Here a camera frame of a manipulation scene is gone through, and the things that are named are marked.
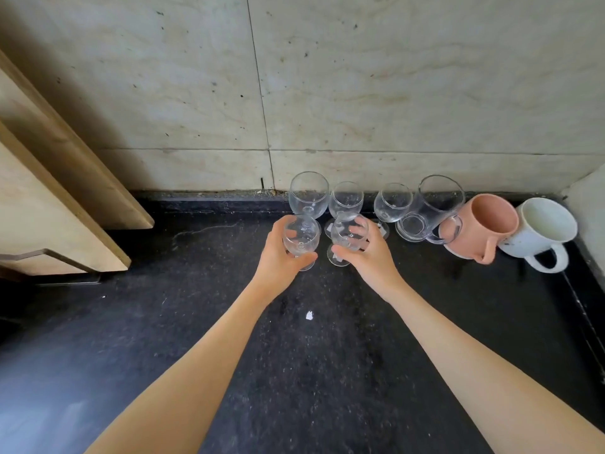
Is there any person's left hand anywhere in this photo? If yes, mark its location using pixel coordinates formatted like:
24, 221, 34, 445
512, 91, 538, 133
249, 216, 319, 306

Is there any person's right hand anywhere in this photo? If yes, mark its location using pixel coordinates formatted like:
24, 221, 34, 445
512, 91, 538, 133
330, 221, 406, 304

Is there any wine glass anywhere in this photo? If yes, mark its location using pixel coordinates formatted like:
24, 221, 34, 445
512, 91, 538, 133
372, 182, 414, 242
326, 212, 370, 268
287, 170, 331, 221
281, 213, 322, 272
324, 180, 366, 240

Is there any tall clear tumbler glass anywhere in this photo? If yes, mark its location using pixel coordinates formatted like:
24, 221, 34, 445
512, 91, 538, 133
395, 174, 467, 246

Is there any pink ceramic mug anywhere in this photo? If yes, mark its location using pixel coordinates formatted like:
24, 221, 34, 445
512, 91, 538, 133
437, 193, 521, 266

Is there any white printed ceramic mug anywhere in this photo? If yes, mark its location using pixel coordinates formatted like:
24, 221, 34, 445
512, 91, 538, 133
497, 197, 579, 276

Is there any person's right forearm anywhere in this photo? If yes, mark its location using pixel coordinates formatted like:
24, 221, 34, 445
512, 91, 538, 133
383, 277, 605, 454

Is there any person's left forearm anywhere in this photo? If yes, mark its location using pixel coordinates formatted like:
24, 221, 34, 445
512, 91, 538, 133
84, 280, 274, 454

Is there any black stone countertop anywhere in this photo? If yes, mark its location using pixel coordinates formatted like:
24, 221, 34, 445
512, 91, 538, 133
0, 190, 605, 454

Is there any small wooden cutting board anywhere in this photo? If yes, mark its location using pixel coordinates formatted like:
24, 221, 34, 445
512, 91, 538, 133
0, 119, 132, 276

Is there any large wooden cutting board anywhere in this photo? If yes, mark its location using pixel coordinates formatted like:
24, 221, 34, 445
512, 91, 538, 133
0, 48, 156, 231

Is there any metal wire board rack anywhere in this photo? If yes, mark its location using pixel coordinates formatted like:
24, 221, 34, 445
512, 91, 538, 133
0, 248, 103, 286

